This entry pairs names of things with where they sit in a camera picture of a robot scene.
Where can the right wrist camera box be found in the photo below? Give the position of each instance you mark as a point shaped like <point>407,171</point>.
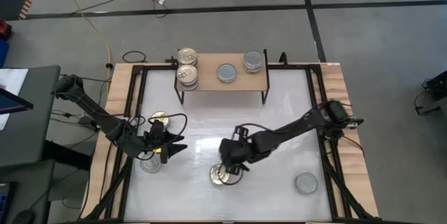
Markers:
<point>241,131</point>

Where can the wooden shelf black legs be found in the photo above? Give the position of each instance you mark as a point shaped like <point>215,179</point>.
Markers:
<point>209,81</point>

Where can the black mouse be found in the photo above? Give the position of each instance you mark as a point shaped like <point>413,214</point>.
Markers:
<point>23,217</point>

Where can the blue item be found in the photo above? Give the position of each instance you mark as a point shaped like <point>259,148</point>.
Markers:
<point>3,53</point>

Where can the grey desk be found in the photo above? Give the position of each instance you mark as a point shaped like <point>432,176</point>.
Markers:
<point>35,123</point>

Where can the black table frame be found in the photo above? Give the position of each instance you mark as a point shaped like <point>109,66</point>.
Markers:
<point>157,67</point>

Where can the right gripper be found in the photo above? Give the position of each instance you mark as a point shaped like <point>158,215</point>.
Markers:
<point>235,152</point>

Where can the white paper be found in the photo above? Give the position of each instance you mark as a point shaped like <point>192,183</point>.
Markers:
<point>14,79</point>

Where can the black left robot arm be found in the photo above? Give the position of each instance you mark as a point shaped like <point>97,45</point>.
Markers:
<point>94,110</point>

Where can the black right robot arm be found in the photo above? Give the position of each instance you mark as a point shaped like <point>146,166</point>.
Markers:
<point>297,128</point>

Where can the white plug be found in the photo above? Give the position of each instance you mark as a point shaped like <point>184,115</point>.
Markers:
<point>161,0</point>

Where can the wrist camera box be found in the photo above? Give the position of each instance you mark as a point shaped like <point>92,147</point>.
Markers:
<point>241,131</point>
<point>157,126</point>

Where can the black equipment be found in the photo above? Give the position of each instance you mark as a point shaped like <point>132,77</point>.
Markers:
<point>438,88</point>

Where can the red item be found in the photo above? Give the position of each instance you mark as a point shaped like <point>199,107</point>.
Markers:
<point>4,29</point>

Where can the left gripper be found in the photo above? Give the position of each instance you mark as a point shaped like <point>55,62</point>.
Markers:
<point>152,142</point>

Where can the dark tablet screen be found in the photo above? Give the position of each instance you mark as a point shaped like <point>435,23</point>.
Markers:
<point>10,102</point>

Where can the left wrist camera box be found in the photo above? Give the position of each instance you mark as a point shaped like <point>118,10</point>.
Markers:
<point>157,126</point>

